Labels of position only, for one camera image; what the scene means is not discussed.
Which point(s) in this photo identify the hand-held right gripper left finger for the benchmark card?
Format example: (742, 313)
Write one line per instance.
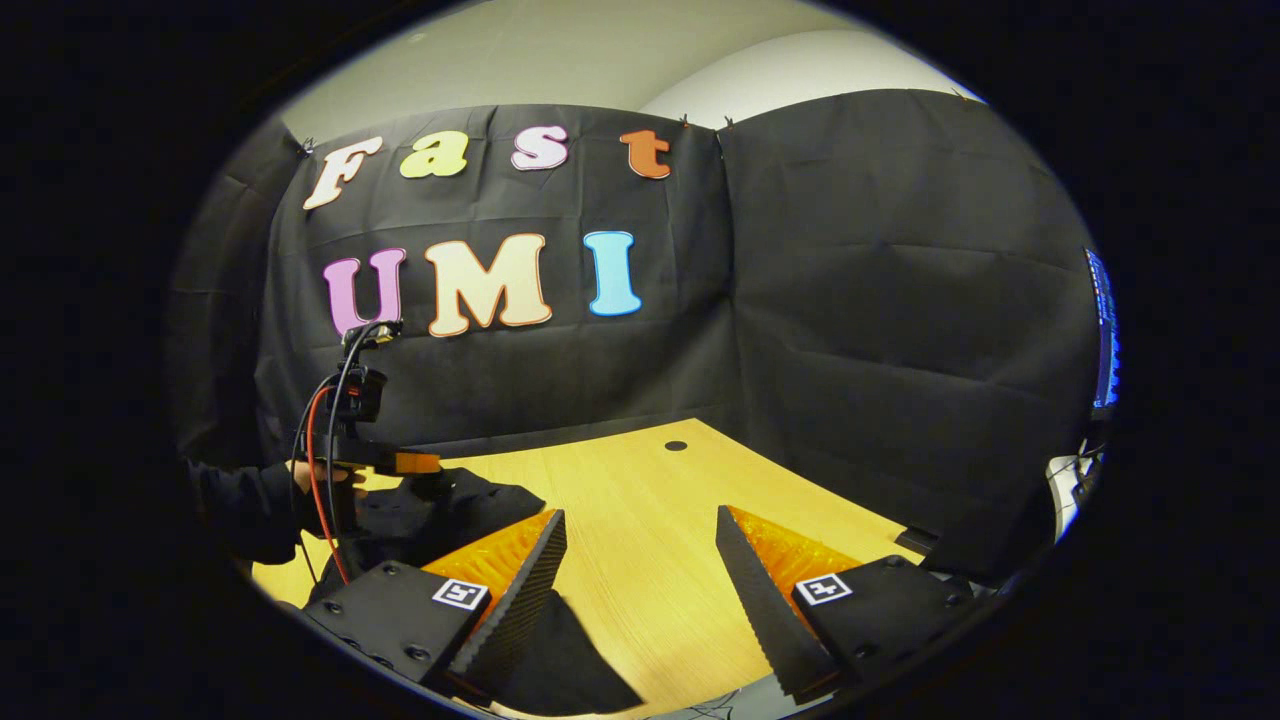
(505, 610)

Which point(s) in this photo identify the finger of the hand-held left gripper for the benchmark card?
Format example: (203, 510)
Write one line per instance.
(418, 463)

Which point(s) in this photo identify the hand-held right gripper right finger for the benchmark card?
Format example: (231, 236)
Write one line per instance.
(765, 610)

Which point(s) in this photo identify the black button shirt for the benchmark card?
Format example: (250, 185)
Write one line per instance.
(450, 510)

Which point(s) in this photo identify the small black object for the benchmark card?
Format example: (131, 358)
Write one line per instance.
(917, 540)

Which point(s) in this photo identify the black backdrop cloth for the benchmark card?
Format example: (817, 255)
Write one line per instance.
(900, 300)

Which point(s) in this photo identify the computer monitor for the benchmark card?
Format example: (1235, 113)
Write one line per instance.
(1103, 330)

